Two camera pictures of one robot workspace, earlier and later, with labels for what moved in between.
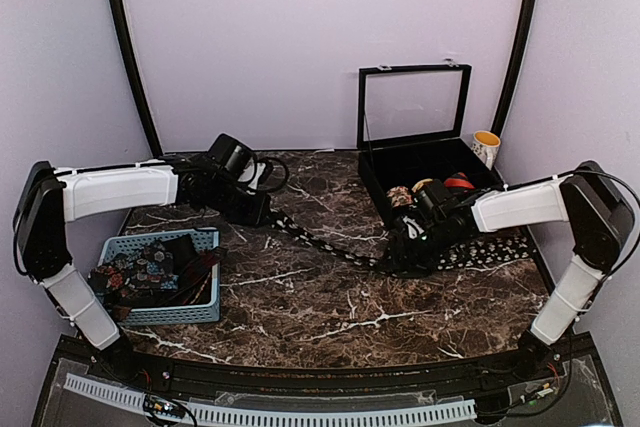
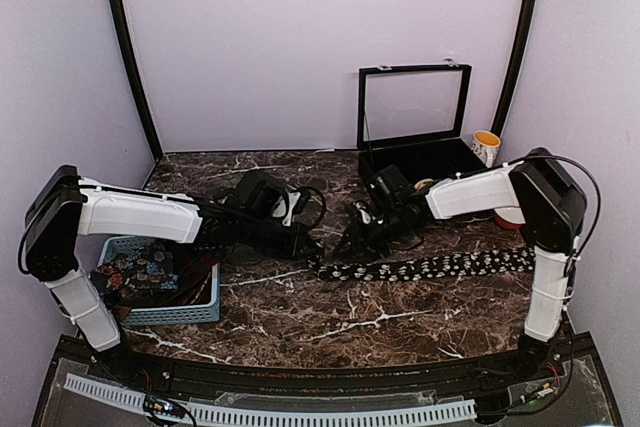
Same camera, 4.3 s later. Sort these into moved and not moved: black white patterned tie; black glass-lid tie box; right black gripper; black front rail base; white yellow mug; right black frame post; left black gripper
Moved: right black gripper; left black gripper; black white patterned tie
Not moved: black glass-lid tie box; right black frame post; white yellow mug; black front rail base
